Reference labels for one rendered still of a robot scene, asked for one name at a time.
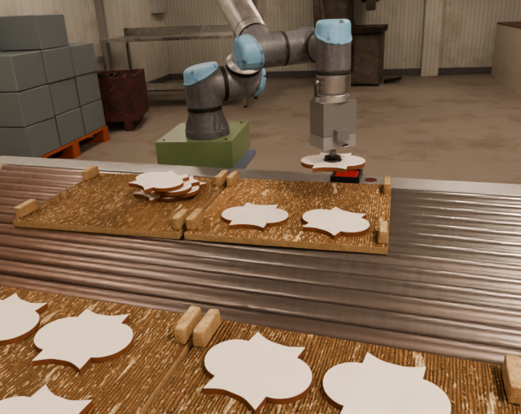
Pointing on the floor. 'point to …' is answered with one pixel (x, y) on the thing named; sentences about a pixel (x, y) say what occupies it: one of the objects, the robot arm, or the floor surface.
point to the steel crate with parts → (123, 96)
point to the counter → (516, 57)
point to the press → (375, 60)
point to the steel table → (168, 39)
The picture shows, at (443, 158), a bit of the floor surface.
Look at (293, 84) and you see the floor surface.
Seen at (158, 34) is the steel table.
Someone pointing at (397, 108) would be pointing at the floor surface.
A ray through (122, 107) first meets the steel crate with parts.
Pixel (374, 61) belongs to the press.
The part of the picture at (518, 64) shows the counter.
